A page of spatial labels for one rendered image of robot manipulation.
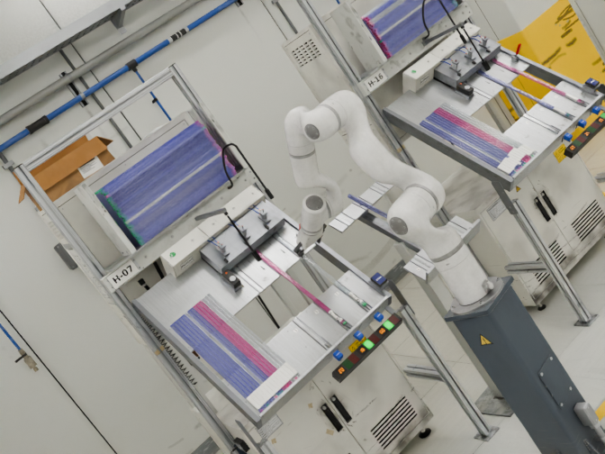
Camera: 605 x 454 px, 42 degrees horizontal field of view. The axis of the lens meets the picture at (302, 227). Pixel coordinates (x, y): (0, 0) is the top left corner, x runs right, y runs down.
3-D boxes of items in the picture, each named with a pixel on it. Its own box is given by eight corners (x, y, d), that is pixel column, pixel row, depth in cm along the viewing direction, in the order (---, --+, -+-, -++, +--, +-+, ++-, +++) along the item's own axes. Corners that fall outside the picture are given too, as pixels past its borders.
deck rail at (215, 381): (262, 425, 272) (260, 418, 267) (258, 430, 271) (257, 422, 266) (139, 306, 305) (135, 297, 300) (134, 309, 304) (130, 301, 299)
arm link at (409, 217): (470, 236, 247) (429, 175, 242) (442, 270, 235) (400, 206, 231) (442, 244, 256) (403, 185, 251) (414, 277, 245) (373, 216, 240)
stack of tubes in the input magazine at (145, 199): (239, 172, 320) (201, 118, 315) (141, 246, 300) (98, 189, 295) (228, 177, 331) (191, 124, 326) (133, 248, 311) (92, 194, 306)
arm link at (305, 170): (325, 132, 268) (337, 204, 285) (284, 148, 263) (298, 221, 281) (338, 142, 261) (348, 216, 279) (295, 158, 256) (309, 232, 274)
